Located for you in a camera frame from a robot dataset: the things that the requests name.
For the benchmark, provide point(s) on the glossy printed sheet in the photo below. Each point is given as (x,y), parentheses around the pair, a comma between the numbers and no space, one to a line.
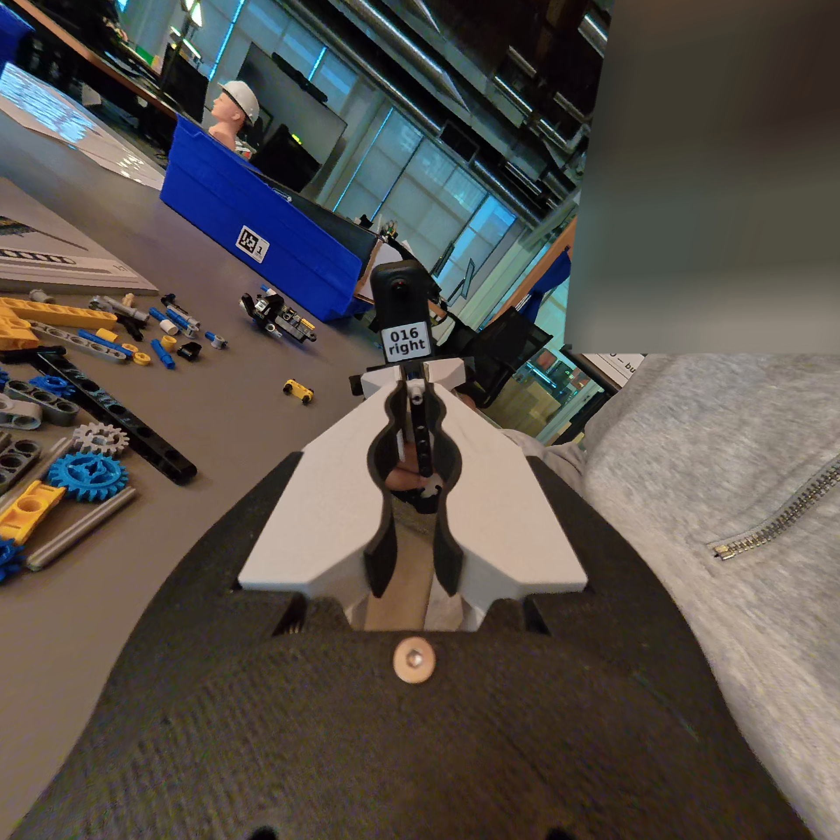
(52,124)

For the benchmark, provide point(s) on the person's right forearm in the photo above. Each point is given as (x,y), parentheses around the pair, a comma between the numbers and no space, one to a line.
(551,453)

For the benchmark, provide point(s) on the grey three-hole lego liftarm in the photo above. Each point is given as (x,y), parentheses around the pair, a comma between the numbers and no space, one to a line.
(43,397)

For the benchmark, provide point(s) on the beige pants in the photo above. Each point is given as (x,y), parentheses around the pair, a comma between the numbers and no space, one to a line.
(400,577)

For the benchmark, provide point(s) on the grey lego axle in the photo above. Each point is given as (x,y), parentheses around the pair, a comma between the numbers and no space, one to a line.
(39,472)
(82,528)

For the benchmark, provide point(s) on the white cardboard box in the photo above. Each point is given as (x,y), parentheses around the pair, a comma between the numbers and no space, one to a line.
(365,279)

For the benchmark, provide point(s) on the short black lego beam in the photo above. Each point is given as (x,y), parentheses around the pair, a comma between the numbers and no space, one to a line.
(423,439)

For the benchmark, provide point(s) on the blue and grey lego pin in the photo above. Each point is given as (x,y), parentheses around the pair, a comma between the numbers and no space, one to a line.
(216,340)

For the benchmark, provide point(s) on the long black lego beam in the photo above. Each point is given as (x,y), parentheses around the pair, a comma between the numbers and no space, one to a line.
(118,420)

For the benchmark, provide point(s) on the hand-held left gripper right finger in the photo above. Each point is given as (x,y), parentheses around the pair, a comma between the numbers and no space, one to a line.
(512,525)

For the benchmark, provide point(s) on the large wall screen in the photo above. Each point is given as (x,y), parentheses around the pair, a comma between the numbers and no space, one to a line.
(262,85)

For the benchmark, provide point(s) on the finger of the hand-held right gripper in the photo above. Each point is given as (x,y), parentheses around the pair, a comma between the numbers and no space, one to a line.
(380,377)
(446,373)

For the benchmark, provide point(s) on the black lego pin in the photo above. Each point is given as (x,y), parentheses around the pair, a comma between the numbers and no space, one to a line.
(134,328)

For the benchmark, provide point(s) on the small blue lego gear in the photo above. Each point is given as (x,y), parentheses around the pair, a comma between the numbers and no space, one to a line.
(52,386)

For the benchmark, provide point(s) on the long grey lego liftarm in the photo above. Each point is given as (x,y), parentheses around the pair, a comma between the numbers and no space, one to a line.
(65,336)

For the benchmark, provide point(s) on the white sign board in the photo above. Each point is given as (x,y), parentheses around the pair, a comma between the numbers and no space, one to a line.
(613,367)

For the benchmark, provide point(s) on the black and blue lego connector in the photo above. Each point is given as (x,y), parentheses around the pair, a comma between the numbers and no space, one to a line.
(182,313)

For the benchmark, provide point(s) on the grey instruction booklet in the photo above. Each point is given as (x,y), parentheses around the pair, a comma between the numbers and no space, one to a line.
(65,269)

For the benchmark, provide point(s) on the blue lego bevel gear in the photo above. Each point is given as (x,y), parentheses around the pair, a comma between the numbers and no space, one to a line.
(10,561)

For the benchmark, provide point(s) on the small black lego connector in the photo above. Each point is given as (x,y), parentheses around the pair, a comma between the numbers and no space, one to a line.
(190,350)

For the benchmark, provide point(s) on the blue storage bin with tag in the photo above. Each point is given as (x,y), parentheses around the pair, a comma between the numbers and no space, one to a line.
(262,210)

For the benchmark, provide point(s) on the yellow angled lego piece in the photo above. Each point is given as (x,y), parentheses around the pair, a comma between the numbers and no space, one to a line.
(16,334)

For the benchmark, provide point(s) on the grey lego piston piece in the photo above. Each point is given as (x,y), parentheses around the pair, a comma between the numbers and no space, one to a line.
(118,305)

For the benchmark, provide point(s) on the small yellow lego piece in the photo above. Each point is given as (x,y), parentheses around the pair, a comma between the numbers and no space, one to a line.
(298,390)

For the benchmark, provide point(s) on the dark grey lego liftarm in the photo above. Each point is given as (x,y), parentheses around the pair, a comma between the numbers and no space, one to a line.
(16,463)

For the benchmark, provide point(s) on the large blue lego gear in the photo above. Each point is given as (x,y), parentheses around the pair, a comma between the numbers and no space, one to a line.
(87,476)

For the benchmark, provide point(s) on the grey zip hoodie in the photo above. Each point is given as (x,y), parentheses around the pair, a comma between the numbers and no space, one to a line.
(722,459)

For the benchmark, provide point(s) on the long yellow lego beam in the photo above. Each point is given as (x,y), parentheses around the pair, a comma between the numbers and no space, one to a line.
(59,313)

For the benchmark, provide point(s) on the light grey lego liftarm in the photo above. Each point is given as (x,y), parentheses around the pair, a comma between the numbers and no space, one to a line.
(16,413)

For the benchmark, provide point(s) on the blue lego axle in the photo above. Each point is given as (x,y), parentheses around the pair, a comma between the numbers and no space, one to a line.
(124,351)

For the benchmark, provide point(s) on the blue and white lego pin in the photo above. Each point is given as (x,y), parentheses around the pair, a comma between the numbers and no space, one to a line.
(164,320)

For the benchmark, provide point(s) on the plain blue storage bin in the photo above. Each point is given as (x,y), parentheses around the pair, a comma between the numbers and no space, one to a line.
(13,33)

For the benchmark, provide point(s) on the black office chair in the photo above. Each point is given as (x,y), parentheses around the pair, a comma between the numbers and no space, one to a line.
(505,341)

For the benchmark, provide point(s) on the person's right hand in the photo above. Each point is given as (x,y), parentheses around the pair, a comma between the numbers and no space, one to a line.
(401,479)

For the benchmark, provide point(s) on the small yellow lego block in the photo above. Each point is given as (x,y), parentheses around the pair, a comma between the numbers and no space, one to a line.
(108,334)

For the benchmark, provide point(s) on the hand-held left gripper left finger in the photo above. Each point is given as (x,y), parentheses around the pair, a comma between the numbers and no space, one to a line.
(308,518)

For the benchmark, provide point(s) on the grey lego gear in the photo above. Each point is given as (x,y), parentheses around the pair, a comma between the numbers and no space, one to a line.
(100,439)

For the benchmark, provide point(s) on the mannequin head with hard hat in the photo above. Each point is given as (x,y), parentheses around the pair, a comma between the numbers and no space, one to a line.
(229,111)

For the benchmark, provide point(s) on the yellow lego connector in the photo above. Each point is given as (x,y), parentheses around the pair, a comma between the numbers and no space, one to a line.
(29,508)

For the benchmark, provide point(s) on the black lego assembly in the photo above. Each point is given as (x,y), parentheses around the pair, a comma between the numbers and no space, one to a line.
(279,318)

